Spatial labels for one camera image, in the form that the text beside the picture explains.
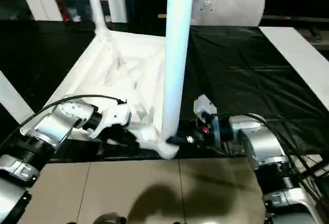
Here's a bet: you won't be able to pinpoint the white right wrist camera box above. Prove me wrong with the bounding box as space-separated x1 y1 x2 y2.
193 95 218 129

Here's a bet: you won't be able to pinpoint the thin floor cables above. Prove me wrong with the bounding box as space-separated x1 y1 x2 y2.
296 155 329 194

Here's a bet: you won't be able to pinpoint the black left robot foot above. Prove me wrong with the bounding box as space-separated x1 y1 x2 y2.
94 215 126 224

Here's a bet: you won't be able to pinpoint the grey pillow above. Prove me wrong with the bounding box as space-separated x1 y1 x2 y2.
190 0 268 27

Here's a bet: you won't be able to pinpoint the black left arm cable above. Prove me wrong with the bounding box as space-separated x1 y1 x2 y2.
0 96 126 150

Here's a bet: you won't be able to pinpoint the white flat panel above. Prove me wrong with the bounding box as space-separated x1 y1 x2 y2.
259 26 329 111

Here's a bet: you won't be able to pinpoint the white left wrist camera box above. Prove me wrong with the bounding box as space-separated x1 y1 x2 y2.
93 101 132 138

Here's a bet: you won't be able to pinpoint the white plastic table top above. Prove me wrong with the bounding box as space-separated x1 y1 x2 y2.
44 29 180 160

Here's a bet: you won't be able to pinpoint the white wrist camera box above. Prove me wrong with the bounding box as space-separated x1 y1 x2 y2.
93 101 132 138
193 95 218 129

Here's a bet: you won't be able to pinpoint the black screen stand foot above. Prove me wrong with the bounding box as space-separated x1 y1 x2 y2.
306 26 324 42

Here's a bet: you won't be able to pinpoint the black work mat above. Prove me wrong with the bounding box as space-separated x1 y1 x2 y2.
0 18 329 165

